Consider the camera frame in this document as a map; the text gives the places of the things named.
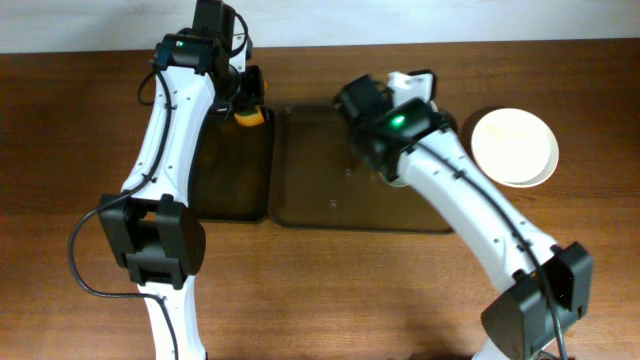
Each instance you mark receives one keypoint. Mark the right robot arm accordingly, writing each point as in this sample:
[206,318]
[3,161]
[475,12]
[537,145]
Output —
[543,288]

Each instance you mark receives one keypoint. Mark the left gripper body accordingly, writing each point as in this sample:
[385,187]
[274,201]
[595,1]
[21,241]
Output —
[252,91]

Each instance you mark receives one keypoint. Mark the brown large serving tray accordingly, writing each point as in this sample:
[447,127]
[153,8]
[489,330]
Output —
[318,181]

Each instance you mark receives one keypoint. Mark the green and orange sponge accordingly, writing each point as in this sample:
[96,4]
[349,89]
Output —
[249,117]

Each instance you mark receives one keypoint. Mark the white plate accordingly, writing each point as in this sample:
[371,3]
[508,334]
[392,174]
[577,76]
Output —
[417,90]
[515,148]

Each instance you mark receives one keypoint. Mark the black small tray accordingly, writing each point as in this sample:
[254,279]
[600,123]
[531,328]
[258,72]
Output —
[230,174]

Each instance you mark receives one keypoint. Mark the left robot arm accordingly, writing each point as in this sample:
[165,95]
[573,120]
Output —
[151,229]

